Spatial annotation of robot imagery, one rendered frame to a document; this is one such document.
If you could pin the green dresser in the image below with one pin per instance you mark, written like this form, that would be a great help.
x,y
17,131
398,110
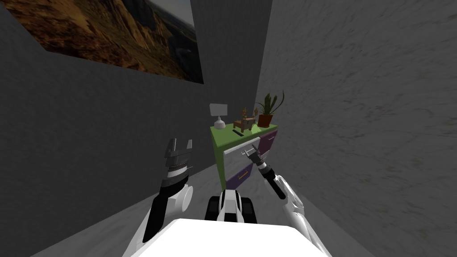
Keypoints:
x,y
218,142

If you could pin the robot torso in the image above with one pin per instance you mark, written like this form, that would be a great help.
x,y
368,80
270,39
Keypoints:
x,y
228,239

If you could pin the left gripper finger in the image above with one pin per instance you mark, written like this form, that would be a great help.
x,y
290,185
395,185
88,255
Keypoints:
x,y
171,146
189,144

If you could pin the green plant in brown pot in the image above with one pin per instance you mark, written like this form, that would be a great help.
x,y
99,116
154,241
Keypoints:
x,y
266,114

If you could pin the brown landscape wall picture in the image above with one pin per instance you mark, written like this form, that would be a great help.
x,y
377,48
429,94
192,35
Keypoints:
x,y
107,32

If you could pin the white table lamp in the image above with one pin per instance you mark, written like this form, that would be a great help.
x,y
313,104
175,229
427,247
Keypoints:
x,y
219,117

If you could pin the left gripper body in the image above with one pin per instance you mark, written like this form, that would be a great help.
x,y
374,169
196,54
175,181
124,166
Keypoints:
x,y
177,159

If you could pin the black remote control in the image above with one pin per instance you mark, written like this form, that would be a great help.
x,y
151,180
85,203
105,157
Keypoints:
x,y
238,133

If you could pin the grey drawer front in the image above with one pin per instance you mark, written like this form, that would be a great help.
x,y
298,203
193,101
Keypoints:
x,y
235,160

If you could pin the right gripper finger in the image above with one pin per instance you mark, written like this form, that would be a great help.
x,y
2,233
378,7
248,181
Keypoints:
x,y
255,147
247,154

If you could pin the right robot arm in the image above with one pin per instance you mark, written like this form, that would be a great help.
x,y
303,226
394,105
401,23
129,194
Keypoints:
x,y
291,203

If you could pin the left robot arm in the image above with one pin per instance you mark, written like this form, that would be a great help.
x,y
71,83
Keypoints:
x,y
167,200

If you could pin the brown wooden figure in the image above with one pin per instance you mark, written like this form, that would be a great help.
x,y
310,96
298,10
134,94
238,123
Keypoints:
x,y
244,124

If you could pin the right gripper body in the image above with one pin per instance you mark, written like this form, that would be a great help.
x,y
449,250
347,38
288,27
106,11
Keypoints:
x,y
257,158

